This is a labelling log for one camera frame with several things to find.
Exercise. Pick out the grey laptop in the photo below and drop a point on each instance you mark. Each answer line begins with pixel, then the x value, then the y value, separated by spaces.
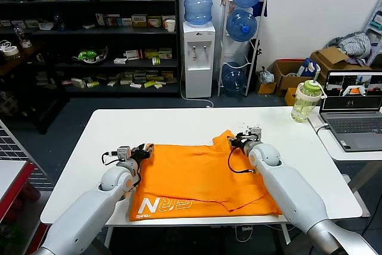
pixel 352 123

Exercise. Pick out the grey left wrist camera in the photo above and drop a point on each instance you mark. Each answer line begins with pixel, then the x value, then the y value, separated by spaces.
pixel 123 153

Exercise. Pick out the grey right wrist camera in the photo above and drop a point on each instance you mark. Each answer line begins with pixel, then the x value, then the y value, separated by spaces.
pixel 254 134

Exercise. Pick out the orange t-shirt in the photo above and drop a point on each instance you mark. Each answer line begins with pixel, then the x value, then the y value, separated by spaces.
pixel 194 177

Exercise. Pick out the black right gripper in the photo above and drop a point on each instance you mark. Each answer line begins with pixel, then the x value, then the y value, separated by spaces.
pixel 242 141

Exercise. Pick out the clear plastic bottle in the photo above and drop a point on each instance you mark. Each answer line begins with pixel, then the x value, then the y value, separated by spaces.
pixel 21 35

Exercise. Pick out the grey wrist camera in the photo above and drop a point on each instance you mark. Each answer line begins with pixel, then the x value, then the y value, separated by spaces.
pixel 123 153
pixel 254 134

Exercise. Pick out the white side table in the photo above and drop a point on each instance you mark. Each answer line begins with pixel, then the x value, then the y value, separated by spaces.
pixel 331 147

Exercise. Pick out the white water dispenser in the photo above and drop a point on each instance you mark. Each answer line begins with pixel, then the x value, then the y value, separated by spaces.
pixel 197 57

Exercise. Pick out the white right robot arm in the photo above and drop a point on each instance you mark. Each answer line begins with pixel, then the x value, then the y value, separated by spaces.
pixel 295 189

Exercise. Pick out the dark wooden desk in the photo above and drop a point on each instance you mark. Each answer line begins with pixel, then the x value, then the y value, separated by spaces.
pixel 30 57

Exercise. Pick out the dark blue bottle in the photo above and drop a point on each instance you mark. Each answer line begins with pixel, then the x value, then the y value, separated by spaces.
pixel 58 21

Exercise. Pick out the grey pile of clothes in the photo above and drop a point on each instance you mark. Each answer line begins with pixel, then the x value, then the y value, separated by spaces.
pixel 354 44

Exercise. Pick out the small orange cardboard box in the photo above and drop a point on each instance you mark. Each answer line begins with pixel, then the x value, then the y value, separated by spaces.
pixel 266 88
pixel 290 96

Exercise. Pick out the blue and white package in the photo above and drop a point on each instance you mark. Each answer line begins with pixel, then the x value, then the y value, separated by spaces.
pixel 306 67

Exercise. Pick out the white tape roll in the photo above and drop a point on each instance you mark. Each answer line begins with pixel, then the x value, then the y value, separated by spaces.
pixel 9 50

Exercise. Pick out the white paper cup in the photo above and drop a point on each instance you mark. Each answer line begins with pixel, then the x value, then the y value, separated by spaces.
pixel 170 26

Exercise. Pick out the open cardboard box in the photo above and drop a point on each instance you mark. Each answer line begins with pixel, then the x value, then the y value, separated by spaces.
pixel 282 78

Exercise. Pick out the white metal jug rack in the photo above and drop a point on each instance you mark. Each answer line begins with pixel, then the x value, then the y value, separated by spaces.
pixel 259 27

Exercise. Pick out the cardboard box with flap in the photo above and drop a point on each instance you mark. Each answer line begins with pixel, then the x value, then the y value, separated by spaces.
pixel 330 57

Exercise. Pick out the black shelving unit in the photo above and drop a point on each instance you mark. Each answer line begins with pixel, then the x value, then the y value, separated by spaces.
pixel 89 30

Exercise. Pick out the white bowl with green toy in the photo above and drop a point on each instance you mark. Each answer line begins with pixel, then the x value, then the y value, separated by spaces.
pixel 89 55

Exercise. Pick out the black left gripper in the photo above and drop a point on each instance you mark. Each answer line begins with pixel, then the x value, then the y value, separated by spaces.
pixel 140 154

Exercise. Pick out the grey plastic bag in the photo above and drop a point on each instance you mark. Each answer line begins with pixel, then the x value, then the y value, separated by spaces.
pixel 265 76

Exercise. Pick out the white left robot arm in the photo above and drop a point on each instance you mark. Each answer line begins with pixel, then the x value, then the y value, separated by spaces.
pixel 86 213

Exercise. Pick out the green lidded drinking bottle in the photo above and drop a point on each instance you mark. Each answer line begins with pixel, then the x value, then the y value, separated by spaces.
pixel 304 99

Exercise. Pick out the red and white cart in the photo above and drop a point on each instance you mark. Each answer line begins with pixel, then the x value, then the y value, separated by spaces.
pixel 15 189

